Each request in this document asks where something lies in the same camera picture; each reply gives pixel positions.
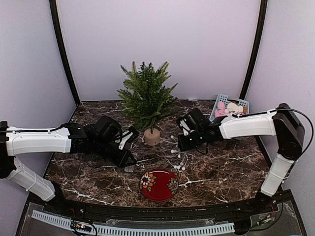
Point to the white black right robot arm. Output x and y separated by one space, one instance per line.
280 124

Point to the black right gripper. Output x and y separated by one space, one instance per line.
183 144

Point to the black front rail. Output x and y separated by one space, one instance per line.
230 210

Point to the pink felt ornament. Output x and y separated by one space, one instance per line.
221 113

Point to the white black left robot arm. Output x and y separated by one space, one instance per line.
104 138

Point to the white ball string lights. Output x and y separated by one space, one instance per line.
164 154

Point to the white slotted cable duct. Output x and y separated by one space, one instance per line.
132 228

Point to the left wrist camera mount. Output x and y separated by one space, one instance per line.
128 137

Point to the light blue plastic basket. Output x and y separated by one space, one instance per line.
227 99

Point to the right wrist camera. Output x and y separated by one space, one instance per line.
184 127

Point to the white felt ornament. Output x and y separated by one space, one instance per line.
235 108

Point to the small green christmas tree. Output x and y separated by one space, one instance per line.
147 100

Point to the red floral plate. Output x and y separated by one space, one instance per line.
158 185

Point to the small circuit board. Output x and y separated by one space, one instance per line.
77 226

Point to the pink fluffy pompom ornament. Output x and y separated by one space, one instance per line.
220 105

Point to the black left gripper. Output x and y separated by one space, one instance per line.
121 161

